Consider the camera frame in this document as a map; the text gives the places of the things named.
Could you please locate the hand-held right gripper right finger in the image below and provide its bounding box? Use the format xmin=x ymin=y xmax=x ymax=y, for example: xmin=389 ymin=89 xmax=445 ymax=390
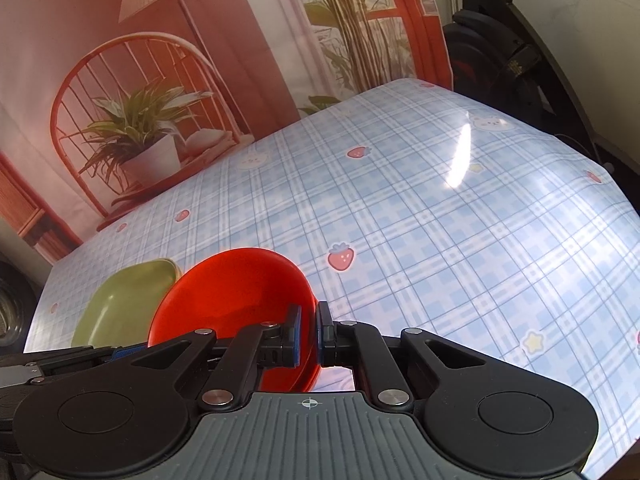
xmin=315 ymin=301 xmax=494 ymax=412

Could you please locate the blue checked tablecloth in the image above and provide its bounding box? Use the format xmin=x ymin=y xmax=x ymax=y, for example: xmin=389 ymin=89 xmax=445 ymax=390
xmin=22 ymin=77 xmax=640 ymax=480

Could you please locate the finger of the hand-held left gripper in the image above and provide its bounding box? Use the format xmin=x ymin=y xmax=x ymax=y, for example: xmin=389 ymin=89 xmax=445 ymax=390
xmin=0 ymin=344 xmax=150 ymax=389

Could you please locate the dark washing machine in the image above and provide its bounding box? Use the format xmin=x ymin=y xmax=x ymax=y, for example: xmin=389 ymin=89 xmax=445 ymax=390
xmin=0 ymin=250 xmax=51 ymax=357

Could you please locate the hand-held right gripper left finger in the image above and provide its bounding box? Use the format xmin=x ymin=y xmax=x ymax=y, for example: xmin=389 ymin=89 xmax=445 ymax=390
xmin=112 ymin=305 xmax=303 ymax=412

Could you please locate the green square plate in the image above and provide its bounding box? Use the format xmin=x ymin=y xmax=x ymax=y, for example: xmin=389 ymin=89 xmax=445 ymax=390
xmin=70 ymin=257 xmax=181 ymax=348

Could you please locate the red plastic bowl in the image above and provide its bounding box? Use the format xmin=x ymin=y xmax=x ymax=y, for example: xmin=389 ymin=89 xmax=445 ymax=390
xmin=147 ymin=247 xmax=318 ymax=393

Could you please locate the black exercise bike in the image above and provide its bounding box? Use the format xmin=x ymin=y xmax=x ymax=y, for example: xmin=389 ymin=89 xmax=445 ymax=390
xmin=442 ymin=0 xmax=621 ymax=173

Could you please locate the printed room backdrop cloth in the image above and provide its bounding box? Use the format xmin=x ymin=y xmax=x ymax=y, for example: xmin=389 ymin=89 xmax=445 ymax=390
xmin=0 ymin=0 xmax=453 ymax=266

